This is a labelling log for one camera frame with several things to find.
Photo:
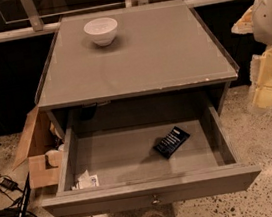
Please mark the white ceramic bowl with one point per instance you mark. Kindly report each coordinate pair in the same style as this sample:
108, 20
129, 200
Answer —
102, 31

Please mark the dark blue rxbar wrapper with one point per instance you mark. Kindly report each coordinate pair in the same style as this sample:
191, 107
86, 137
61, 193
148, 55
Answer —
170, 143

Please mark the black power adapter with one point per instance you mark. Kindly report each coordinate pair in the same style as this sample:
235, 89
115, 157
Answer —
9, 184

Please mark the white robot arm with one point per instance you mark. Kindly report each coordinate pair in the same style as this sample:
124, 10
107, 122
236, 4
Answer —
257, 20

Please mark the open grey top drawer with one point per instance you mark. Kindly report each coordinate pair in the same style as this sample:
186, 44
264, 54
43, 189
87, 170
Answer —
117, 145

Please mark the crumpled white paper packet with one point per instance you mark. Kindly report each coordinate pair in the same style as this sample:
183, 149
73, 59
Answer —
85, 180

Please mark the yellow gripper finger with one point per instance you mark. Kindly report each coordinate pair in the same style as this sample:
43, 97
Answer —
261, 79
244, 24

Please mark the brown cardboard box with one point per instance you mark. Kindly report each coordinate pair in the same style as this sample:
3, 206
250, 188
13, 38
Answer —
37, 149

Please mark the small metal drawer knob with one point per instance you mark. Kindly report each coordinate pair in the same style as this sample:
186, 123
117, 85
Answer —
156, 201

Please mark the grey cabinet with glass top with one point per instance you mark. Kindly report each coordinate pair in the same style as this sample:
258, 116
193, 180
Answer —
159, 47

